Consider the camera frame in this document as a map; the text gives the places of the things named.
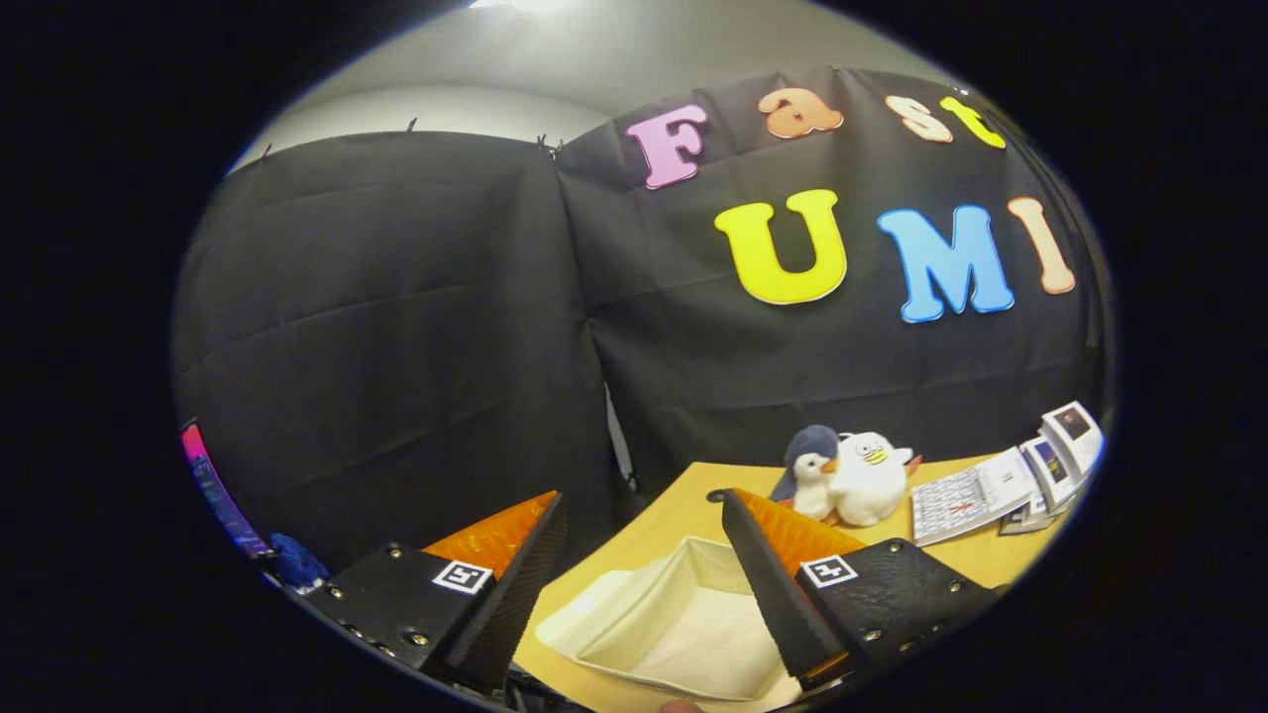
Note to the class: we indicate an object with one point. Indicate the white patterned cover book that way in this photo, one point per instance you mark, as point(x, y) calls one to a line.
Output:
point(956, 500)

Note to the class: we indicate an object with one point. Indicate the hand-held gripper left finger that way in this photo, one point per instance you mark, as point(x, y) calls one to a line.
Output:
point(520, 604)

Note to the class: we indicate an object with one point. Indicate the white duck plush toy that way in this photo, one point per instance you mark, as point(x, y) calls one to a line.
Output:
point(872, 485)

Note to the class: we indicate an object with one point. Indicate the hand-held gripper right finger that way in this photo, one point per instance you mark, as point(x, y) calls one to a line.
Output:
point(778, 604)

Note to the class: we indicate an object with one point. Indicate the plain white book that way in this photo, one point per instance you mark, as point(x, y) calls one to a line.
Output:
point(1035, 517)

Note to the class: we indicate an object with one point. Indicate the computer screen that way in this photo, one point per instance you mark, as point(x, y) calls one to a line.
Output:
point(213, 490)

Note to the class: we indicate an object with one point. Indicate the grey penguin plush toy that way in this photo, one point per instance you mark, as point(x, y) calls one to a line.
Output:
point(812, 475)

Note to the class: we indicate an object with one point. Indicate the blue plush object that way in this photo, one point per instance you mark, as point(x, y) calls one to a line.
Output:
point(295, 564)

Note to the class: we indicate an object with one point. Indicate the cream fabric storage box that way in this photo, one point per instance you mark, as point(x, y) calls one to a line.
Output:
point(684, 624)

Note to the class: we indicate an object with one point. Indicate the white book dark photo cover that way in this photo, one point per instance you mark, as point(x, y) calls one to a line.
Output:
point(1078, 436)

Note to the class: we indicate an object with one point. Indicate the ceiling light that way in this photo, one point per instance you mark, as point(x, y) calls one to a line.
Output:
point(515, 4)

